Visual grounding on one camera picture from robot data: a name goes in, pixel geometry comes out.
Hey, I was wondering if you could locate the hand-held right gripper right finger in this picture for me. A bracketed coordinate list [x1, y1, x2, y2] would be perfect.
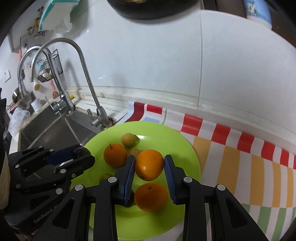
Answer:
[164, 154, 270, 241]

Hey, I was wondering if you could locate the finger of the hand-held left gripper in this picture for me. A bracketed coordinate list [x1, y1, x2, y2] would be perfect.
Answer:
[7, 144, 83, 172]
[15, 154, 96, 195]

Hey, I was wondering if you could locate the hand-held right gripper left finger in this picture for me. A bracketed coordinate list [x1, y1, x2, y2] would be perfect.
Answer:
[35, 155, 136, 241]

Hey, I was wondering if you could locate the dark plum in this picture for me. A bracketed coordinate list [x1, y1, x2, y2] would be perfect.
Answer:
[125, 190, 135, 208]

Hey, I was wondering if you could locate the large orange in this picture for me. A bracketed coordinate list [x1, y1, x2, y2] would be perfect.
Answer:
[135, 149, 164, 181]

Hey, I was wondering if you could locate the orange with stem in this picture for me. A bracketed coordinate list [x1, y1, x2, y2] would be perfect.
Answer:
[104, 143, 127, 168]

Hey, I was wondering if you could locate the small orange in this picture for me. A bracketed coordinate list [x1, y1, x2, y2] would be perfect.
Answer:
[134, 183, 169, 212]

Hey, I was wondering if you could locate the green plate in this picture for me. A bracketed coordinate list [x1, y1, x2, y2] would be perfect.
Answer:
[82, 121, 201, 241]

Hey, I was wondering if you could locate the beige round fruit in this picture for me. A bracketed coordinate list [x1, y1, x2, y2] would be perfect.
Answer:
[121, 133, 139, 147]

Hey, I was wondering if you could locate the stainless steel sink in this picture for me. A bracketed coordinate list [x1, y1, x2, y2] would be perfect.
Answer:
[20, 105, 104, 153]

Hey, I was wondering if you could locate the white cup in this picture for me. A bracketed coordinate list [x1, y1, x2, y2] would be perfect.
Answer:
[31, 97, 43, 112]

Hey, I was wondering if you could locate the clear plastic bag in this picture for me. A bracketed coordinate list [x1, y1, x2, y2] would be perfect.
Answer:
[9, 107, 31, 137]

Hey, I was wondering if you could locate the large steel faucet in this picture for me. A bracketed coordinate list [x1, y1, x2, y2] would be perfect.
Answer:
[17, 46, 75, 114]

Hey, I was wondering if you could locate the striped colourful tablecloth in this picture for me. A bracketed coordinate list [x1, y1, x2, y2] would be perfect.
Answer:
[116, 101, 296, 241]

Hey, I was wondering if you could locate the slim steel faucet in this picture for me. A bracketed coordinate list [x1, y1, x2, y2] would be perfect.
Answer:
[31, 38, 115, 130]

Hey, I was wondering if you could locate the metal pot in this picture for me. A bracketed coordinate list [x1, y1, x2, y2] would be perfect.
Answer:
[11, 87, 35, 109]

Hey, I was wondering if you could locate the green tissue pack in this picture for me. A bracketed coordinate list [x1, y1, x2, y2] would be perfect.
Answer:
[38, 0, 80, 33]

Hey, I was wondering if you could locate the black frying pan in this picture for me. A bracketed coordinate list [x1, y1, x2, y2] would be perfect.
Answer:
[107, 0, 200, 19]

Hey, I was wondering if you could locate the white pump bottle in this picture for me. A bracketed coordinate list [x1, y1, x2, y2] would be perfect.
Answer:
[243, 0, 273, 30]

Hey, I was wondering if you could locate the black wire basket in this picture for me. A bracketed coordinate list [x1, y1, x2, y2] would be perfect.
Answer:
[37, 49, 64, 83]

